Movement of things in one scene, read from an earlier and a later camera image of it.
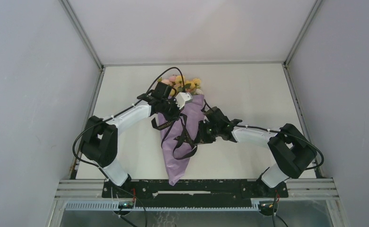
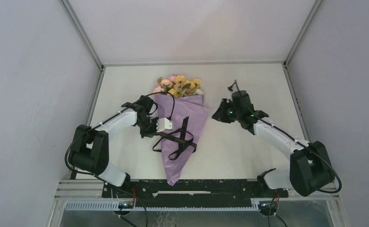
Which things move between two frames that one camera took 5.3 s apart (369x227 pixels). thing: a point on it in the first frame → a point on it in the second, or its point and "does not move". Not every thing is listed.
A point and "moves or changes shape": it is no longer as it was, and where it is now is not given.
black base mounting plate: x=193 y=193 does not move
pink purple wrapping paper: x=180 y=135 does not move
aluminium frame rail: x=175 y=63 does not move
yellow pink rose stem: x=193 y=84 does not move
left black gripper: x=175 y=115 → x=144 y=134
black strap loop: x=156 y=127 moves or changes shape
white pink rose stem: x=198 y=91 does not move
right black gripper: x=203 y=137 → x=219 y=115
